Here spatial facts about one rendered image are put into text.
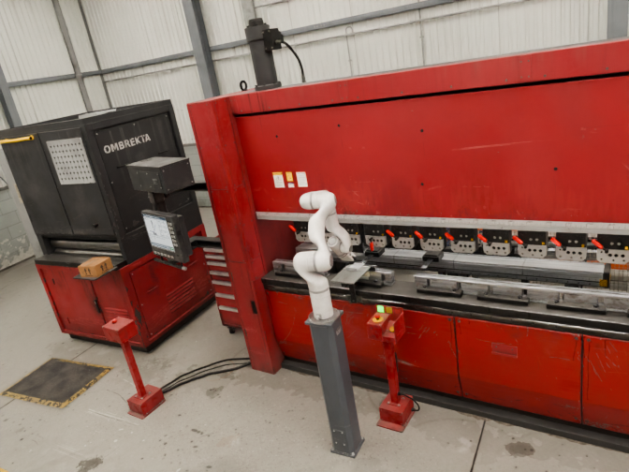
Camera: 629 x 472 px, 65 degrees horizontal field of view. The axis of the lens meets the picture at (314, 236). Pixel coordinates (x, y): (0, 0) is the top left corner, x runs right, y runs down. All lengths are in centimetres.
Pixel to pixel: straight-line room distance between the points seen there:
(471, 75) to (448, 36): 449
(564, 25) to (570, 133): 439
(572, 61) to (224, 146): 225
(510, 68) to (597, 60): 39
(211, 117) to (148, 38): 653
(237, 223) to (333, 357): 134
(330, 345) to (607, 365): 155
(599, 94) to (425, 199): 108
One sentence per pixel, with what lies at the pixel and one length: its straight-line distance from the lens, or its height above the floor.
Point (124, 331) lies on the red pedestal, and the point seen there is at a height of 76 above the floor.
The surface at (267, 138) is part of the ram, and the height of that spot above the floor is 197.
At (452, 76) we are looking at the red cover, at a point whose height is 224.
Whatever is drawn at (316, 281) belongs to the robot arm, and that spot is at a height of 126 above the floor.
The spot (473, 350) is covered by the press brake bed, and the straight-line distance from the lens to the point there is 344.
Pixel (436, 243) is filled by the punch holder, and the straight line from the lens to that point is 326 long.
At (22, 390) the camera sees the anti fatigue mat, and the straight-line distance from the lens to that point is 559.
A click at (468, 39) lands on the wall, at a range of 736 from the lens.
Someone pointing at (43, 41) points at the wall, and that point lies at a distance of 1057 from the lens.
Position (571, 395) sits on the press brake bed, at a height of 34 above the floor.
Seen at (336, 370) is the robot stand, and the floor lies 67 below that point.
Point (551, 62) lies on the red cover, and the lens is 284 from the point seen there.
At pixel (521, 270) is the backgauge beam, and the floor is 95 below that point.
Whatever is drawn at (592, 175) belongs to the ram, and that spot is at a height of 166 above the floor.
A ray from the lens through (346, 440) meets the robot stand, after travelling 347.
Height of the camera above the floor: 248
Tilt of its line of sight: 20 degrees down
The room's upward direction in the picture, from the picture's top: 10 degrees counter-clockwise
